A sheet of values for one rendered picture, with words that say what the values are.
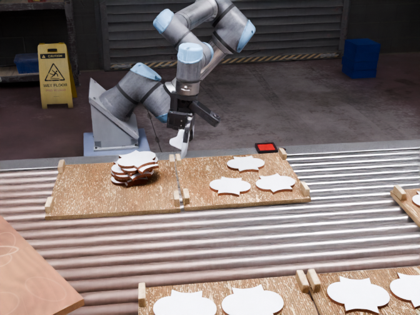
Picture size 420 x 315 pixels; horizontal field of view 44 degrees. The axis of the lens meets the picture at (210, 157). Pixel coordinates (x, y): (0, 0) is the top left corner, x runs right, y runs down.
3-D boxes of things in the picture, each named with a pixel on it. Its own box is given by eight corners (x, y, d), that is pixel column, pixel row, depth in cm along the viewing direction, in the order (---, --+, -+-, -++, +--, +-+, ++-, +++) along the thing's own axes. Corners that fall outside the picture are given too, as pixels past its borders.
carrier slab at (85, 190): (60, 168, 187) (60, 164, 186) (174, 163, 192) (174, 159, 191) (45, 220, 156) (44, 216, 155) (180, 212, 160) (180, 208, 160)
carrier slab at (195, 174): (174, 162, 192) (174, 158, 192) (281, 155, 198) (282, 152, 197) (184, 211, 161) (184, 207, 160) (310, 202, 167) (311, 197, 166)
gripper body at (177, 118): (170, 121, 173) (173, 87, 168) (195, 125, 172) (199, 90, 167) (165, 130, 166) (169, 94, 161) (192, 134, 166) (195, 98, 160)
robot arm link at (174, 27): (216, -20, 201) (164, 5, 161) (236, 0, 202) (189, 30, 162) (199, 2, 208) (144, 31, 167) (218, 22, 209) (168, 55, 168)
